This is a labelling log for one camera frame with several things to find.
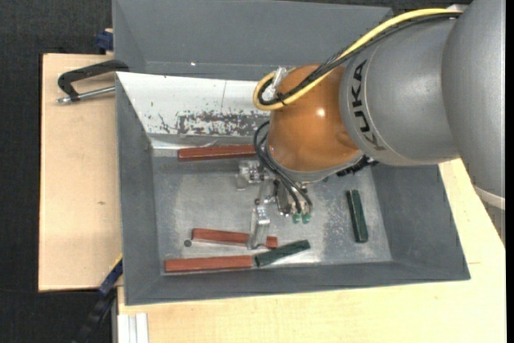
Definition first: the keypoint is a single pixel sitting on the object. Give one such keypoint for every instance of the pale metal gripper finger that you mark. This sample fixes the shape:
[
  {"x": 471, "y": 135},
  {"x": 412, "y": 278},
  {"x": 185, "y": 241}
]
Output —
[
  {"x": 259, "y": 229},
  {"x": 245, "y": 174}
]

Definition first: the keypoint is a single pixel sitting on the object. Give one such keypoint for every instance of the dark green flat block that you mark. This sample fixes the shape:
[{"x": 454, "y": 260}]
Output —
[
  {"x": 357, "y": 217},
  {"x": 283, "y": 252}
]

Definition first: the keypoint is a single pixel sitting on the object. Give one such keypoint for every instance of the red-brown flat block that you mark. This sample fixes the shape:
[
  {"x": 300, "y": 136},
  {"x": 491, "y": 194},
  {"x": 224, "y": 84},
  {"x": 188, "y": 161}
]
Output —
[
  {"x": 217, "y": 236},
  {"x": 209, "y": 264},
  {"x": 213, "y": 152}
]

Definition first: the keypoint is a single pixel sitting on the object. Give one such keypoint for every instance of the grey metal bin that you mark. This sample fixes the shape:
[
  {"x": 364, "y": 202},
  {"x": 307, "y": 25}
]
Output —
[{"x": 209, "y": 197}]

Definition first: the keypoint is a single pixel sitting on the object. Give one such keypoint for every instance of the pale brown cardboard board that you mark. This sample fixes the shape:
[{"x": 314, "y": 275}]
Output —
[{"x": 76, "y": 180}]

